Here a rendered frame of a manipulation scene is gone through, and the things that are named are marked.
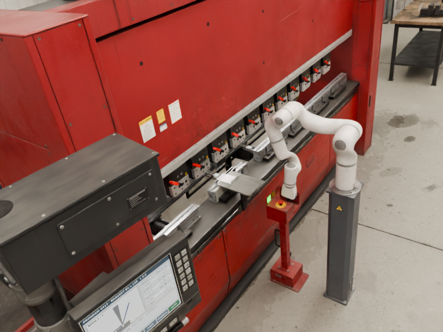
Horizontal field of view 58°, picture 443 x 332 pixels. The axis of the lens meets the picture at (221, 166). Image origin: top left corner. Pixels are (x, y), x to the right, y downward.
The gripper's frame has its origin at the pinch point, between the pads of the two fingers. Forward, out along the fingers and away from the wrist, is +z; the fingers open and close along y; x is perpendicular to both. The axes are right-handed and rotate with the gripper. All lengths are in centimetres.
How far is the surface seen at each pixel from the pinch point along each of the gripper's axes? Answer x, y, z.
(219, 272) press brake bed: -59, -20, 29
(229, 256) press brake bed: -47, -20, 25
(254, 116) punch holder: 14, -36, -51
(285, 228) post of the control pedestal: -7.4, 2.5, 19.0
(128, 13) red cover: -76, -44, -144
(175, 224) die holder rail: -76, -38, -20
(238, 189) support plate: -31.6, -20.7, -24.2
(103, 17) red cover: -90, -45, -145
